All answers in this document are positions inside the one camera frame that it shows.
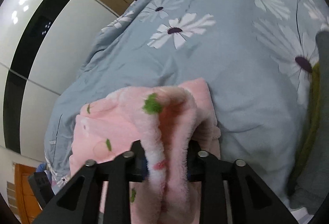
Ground pink fleece pajama garment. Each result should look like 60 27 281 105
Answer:
69 78 221 223

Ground orange wooden door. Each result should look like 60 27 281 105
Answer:
14 163 42 224

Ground dark grey folded garment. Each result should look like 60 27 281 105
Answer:
289 30 328 215

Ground blue floral duvet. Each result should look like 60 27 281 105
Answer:
45 0 328 211

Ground white black wardrobe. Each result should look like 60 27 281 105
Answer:
1 0 117 160

